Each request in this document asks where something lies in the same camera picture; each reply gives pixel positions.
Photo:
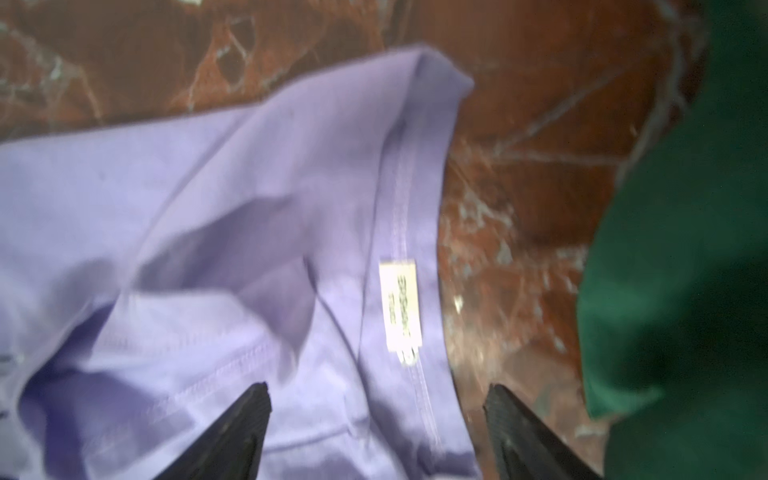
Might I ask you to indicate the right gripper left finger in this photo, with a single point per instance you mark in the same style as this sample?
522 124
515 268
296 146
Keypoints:
231 448

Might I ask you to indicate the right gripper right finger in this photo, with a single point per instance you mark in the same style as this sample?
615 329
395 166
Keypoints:
523 446

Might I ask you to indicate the purple t-shirt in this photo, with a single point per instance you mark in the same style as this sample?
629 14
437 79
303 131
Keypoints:
151 273

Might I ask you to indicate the green t-shirt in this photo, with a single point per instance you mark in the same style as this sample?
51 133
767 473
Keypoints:
672 307

